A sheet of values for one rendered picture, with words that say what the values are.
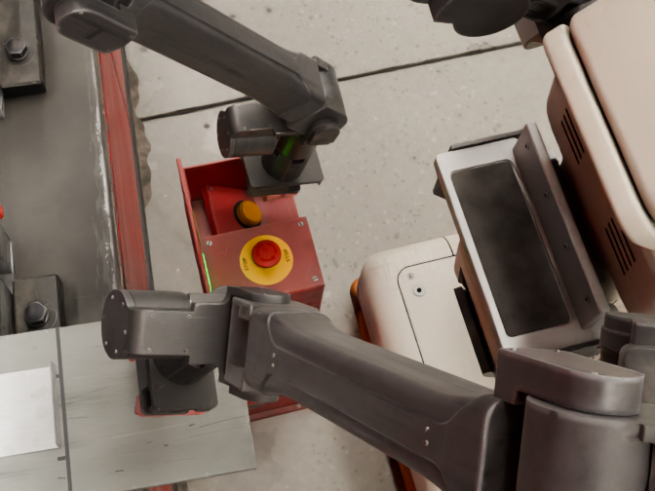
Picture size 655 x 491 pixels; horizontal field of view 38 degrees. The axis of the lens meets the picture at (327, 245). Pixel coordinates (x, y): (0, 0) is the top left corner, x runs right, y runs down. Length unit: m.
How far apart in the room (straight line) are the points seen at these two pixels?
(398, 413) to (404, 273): 1.32
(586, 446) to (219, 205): 1.00
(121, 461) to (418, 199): 1.35
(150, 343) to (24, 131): 0.59
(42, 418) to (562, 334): 0.54
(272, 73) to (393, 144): 1.29
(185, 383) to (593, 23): 0.47
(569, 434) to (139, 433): 0.65
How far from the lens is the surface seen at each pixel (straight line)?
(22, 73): 1.30
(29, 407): 1.02
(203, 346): 0.77
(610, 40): 0.82
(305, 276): 1.27
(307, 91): 1.04
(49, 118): 1.29
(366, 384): 0.55
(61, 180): 1.25
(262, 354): 0.69
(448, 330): 1.80
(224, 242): 1.29
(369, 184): 2.21
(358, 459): 2.01
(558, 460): 0.41
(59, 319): 1.15
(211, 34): 0.91
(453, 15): 0.92
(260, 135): 1.13
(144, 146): 2.25
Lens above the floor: 1.97
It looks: 68 degrees down
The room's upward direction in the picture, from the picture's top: 10 degrees clockwise
